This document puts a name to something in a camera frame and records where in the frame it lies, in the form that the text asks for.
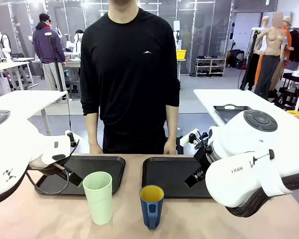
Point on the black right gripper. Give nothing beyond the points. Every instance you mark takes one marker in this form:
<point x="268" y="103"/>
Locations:
<point x="201" y="156"/>

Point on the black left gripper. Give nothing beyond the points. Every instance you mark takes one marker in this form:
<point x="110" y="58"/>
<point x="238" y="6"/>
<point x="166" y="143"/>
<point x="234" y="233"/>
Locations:
<point x="52" y="167"/>

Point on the black plastic serving tray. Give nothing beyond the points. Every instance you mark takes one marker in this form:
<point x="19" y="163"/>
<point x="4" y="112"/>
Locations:
<point x="169" y="174"/>
<point x="99" y="164"/>

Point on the light green plastic cup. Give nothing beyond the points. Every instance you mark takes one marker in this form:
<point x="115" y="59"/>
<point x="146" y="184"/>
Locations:
<point x="99" y="206"/>

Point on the blue mug yellow inside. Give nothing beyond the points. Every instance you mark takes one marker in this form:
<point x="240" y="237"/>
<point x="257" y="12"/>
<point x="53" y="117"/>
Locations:
<point x="145" y="211"/>

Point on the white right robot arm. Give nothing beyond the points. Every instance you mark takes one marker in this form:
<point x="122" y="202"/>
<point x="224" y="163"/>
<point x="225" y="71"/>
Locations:
<point x="239" y="139"/>

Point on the person's left forearm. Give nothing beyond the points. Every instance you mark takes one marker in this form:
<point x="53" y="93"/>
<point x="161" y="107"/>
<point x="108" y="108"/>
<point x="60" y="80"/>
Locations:
<point x="172" y="124"/>

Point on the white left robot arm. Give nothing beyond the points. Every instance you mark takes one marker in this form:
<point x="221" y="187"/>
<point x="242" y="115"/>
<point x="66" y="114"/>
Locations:
<point x="15" y="149"/>

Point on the person's right forearm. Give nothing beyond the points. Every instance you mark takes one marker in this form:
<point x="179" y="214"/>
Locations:
<point x="92" y="129"/>

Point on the person's right hand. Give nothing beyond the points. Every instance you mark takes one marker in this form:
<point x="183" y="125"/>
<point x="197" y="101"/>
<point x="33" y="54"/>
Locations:
<point x="96" y="149"/>

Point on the person's left hand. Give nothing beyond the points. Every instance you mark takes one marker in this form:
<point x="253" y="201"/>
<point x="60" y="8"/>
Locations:
<point x="170" y="149"/>

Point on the grey plastic stool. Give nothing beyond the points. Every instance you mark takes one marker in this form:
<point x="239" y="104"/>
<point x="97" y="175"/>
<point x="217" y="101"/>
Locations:
<point x="180" y="149"/>

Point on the white shoe rack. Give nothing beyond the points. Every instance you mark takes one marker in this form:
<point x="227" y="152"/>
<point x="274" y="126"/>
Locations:
<point x="210" y="66"/>

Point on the person in black shirt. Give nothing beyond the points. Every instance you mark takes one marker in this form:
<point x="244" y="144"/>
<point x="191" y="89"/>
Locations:
<point x="129" y="74"/>

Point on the black tripod stand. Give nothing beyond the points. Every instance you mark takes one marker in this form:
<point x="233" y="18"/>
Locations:
<point x="56" y="62"/>

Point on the yellow plastic basket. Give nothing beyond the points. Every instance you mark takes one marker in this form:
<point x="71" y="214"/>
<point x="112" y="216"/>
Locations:
<point x="181" y="54"/>

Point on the white workbench table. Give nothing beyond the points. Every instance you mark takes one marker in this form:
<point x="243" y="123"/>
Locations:
<point x="5" y="65"/>

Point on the man in purple jacket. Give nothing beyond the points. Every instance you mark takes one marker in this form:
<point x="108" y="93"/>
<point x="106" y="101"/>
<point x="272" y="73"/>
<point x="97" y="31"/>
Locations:
<point x="44" y="44"/>

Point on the person in white top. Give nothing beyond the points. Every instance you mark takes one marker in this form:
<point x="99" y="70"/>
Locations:
<point x="79" y="37"/>

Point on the bare mannequin grey trousers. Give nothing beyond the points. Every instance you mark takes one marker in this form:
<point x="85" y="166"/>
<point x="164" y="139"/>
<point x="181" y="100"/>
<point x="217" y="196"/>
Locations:
<point x="271" y="42"/>

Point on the mannequin in orange garment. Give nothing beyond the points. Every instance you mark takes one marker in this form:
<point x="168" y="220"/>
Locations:
<point x="287" y="37"/>

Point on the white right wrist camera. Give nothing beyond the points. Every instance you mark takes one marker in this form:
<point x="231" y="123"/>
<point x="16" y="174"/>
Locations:
<point x="185" y="139"/>

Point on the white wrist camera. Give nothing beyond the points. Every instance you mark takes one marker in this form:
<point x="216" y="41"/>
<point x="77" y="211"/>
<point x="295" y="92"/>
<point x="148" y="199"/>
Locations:
<point x="67" y="132"/>
<point x="185" y="139"/>

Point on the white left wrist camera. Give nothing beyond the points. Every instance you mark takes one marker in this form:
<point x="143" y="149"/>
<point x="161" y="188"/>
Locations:
<point x="67" y="132"/>

